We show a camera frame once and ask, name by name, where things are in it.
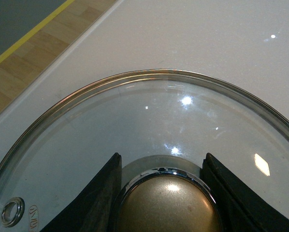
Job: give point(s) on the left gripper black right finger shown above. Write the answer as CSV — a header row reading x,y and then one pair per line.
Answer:
x,y
242,210

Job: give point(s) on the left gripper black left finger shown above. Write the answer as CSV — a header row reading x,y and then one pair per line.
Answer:
x,y
90,210

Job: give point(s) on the glass pot lid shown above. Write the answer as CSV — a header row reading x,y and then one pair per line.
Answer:
x,y
162,123

